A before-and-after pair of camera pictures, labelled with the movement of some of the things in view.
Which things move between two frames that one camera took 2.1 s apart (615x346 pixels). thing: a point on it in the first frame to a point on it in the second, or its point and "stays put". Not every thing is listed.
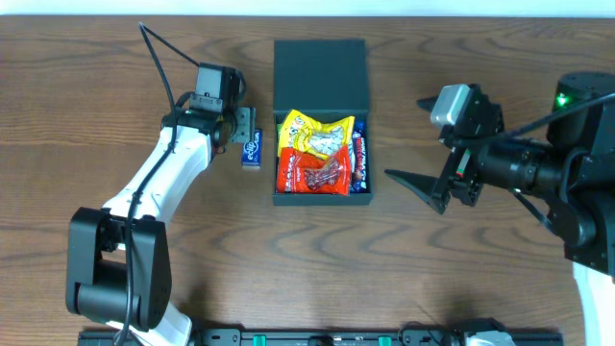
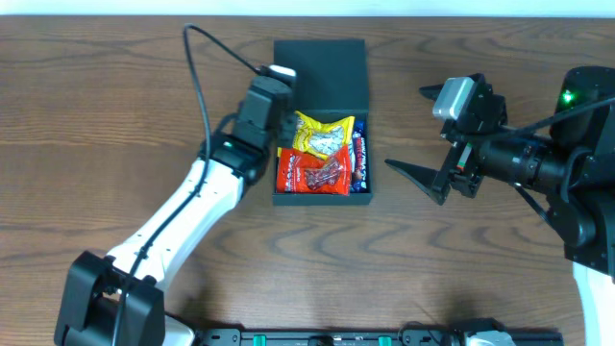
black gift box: (320, 77) stays put
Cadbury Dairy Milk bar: (359, 173) stays put
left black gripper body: (244, 125) to (286, 128)
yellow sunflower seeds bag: (322, 139) stays put
